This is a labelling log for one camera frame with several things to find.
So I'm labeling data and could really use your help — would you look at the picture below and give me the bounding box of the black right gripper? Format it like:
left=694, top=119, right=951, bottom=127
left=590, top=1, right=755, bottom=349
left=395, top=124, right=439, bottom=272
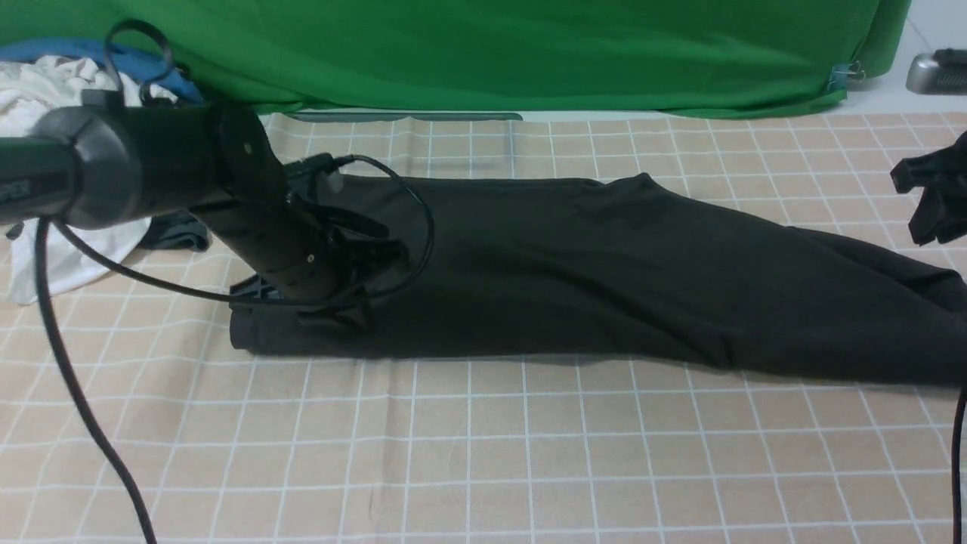
left=890, top=133, right=966, bottom=246

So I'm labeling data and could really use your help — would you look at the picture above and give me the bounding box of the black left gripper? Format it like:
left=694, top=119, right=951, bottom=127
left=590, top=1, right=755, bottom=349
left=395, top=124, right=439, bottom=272
left=229, top=204, right=409, bottom=332

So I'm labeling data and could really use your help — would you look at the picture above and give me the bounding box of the dark gray long-sleeve shirt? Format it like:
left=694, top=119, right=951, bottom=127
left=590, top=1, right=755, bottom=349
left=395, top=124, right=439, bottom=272
left=229, top=175, right=966, bottom=387

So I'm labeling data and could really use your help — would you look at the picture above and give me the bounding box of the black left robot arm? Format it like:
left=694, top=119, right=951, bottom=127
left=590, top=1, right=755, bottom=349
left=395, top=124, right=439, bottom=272
left=2, top=106, right=409, bottom=325

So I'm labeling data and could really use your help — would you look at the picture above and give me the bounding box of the blue binder clip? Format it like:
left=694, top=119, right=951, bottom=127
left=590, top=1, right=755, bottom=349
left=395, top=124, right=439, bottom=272
left=826, top=61, right=867, bottom=93

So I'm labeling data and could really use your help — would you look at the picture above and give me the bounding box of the dark teal crumpled garment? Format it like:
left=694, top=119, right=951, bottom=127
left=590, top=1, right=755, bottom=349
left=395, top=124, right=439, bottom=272
left=138, top=211, right=211, bottom=252

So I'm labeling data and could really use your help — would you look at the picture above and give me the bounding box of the beige checkered table mat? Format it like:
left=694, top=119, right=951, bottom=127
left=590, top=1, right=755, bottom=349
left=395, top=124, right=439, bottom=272
left=0, top=113, right=967, bottom=544

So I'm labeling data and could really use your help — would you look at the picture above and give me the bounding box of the blue crumpled garment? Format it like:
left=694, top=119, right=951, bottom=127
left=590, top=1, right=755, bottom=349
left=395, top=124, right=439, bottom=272
left=1, top=37, right=203, bottom=104

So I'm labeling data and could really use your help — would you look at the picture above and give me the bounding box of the green backdrop cloth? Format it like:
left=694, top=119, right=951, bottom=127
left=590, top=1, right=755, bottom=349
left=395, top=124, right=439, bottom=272
left=2, top=1, right=910, bottom=119

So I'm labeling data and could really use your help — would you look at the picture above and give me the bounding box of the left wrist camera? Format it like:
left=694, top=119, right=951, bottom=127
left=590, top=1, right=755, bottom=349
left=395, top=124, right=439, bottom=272
left=283, top=153, right=345, bottom=203

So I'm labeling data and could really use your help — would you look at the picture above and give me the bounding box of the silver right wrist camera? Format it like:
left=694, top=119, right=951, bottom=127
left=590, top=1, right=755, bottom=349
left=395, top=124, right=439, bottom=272
left=906, top=48, right=966, bottom=96

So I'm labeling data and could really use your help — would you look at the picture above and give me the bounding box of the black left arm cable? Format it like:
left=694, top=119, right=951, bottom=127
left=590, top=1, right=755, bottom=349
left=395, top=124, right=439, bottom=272
left=33, top=20, right=436, bottom=544

